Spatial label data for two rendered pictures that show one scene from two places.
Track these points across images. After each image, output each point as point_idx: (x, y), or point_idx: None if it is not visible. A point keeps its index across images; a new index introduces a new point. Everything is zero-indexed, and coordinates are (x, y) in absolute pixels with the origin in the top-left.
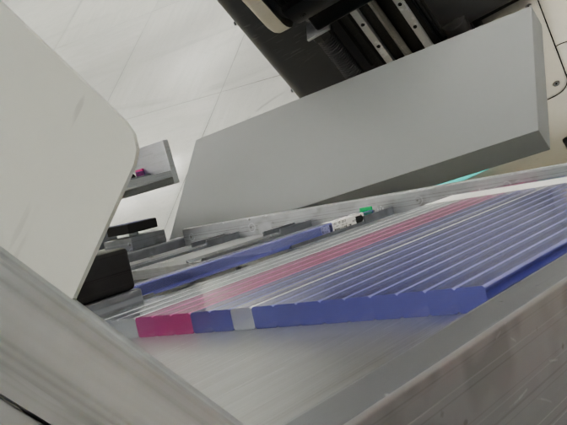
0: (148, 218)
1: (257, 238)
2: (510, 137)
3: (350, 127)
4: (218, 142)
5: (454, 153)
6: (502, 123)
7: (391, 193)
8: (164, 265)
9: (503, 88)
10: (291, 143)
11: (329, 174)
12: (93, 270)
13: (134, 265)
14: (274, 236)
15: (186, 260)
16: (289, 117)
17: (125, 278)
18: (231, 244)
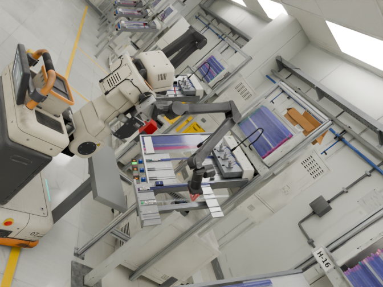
0: (157, 181)
1: (157, 169)
2: (114, 152)
3: (105, 166)
4: (100, 189)
5: (115, 158)
6: (111, 151)
7: (144, 158)
8: (172, 172)
9: (105, 147)
10: (106, 176)
11: (115, 174)
12: None
13: (171, 178)
14: (156, 168)
15: (172, 168)
16: (98, 173)
17: None
18: (157, 173)
